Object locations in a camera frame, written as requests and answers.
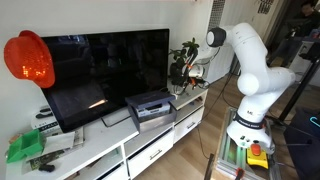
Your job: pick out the green leafy plant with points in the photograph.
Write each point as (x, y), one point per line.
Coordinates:
(190, 45)

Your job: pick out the white paper envelope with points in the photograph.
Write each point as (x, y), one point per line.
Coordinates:
(60, 141)

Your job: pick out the black red clamp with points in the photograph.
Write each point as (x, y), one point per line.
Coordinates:
(239, 173)

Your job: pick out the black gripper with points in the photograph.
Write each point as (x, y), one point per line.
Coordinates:
(189, 83)

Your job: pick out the white radiator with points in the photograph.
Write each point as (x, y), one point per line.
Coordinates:
(223, 66)

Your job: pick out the black tripod pole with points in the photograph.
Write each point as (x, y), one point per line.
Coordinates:
(300, 88)

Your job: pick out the red emergency stop button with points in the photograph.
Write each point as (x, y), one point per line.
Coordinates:
(256, 160)

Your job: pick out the small black remote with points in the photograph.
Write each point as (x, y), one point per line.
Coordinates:
(46, 167)

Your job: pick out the aluminium robot base platform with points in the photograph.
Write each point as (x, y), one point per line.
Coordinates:
(230, 156)

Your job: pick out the printed magazine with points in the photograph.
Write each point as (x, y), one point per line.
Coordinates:
(43, 160)

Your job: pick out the black chair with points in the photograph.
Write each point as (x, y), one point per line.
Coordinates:
(303, 150)

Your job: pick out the black flat screen TV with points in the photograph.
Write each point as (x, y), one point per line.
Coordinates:
(110, 73)

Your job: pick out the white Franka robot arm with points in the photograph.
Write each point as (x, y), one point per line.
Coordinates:
(253, 50)

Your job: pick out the person in dark clothes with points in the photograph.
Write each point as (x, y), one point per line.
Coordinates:
(308, 20)

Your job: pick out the black oval TV foot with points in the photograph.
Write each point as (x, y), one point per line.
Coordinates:
(164, 90)

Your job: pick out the white cabinet drawer front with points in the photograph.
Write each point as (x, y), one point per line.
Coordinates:
(188, 125)
(150, 155)
(113, 173)

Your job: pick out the glossy black plant pot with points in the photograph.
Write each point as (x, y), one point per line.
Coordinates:
(176, 73)

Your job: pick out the green plastic bin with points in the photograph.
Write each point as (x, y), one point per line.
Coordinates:
(28, 143)

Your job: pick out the white TV cabinet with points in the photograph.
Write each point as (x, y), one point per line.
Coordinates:
(100, 140)

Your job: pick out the navy blue open box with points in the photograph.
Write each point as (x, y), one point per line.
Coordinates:
(146, 98)

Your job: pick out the black TV stand frame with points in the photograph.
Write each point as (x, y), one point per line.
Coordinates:
(115, 120)

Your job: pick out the silver device in box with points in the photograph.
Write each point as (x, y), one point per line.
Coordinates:
(153, 110)

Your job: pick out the red sequin hat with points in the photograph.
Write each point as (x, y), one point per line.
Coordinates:
(30, 60)

